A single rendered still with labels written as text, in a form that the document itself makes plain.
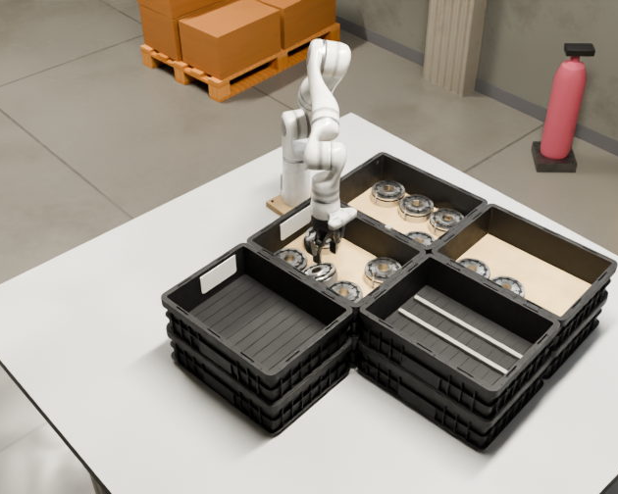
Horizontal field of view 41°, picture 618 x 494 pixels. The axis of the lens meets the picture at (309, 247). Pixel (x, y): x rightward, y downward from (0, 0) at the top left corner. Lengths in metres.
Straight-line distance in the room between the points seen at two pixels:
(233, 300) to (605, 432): 1.00
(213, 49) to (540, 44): 1.74
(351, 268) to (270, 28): 2.76
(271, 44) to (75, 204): 1.57
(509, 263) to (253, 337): 0.76
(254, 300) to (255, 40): 2.79
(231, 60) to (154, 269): 2.36
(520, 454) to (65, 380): 1.17
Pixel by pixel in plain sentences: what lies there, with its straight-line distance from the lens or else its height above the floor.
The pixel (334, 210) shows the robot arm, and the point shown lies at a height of 1.09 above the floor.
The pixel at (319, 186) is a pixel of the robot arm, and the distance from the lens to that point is 2.04.
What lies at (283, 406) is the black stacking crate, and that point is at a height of 0.80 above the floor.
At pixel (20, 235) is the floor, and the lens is 3.97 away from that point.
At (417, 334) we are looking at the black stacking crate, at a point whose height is 0.83.
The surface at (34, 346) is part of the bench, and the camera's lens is 2.40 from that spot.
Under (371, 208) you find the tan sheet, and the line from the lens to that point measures 2.53.
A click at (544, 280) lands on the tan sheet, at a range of 2.35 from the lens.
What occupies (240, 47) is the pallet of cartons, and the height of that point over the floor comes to 0.26.
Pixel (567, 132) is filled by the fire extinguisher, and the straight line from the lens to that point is 4.23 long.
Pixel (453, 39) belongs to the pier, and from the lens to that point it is 4.76.
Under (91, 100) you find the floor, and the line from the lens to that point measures 4.92.
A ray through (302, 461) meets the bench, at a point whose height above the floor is 0.70.
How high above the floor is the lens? 2.35
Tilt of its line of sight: 40 degrees down
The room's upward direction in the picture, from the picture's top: 1 degrees counter-clockwise
